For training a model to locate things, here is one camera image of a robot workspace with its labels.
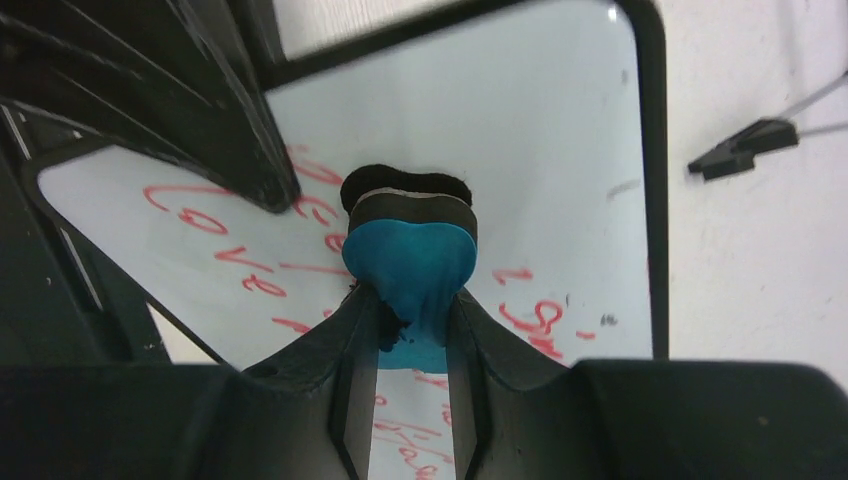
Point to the wire whiteboard stand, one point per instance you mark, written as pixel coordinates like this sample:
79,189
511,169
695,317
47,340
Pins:
736,154

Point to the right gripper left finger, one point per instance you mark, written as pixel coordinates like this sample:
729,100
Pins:
303,413

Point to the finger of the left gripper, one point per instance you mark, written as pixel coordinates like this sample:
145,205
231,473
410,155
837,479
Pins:
168,79

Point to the small whiteboard black frame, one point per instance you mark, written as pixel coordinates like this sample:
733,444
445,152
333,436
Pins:
553,114

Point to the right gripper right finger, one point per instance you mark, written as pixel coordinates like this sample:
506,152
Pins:
518,414

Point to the blue whiteboard eraser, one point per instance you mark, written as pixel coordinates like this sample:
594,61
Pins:
413,239

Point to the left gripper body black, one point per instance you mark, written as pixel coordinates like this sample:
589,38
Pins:
62,302

